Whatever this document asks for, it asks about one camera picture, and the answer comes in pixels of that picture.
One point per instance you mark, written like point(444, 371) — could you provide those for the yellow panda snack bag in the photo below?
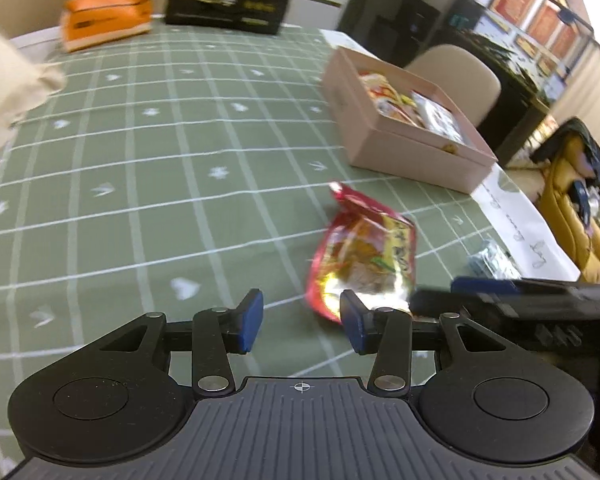
point(385, 95)

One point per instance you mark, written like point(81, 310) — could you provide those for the black floor appliance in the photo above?
point(395, 15)

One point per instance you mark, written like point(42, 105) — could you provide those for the glass fish tank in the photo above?
point(505, 40)

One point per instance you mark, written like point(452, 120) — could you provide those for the cream cloth bag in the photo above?
point(10, 85)

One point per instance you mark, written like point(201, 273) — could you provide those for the green checked tablecloth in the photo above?
point(155, 185)

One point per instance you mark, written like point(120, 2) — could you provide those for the white snack packet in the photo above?
point(437, 117)

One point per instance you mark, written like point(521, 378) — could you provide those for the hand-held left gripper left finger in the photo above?
point(249, 320)

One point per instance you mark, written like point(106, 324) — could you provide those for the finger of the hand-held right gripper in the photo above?
point(455, 302)
point(485, 284)

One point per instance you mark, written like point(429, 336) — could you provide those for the white paper runner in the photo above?
point(520, 215)

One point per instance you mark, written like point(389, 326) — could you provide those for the pink cardboard box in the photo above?
point(410, 160)

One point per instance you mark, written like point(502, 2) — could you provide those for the blue object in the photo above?
point(584, 202)

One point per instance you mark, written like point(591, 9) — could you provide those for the white paper sheet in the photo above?
point(341, 40)

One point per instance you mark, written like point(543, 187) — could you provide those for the yellow leather seat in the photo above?
point(565, 220)

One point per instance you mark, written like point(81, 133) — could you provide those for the black garment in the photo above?
point(587, 152)

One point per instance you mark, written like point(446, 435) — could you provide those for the orange tissue box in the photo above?
point(105, 17)

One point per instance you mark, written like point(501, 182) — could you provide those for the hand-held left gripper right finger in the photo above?
point(357, 322)

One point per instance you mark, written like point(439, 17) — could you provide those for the red snack packet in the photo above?
point(360, 245)

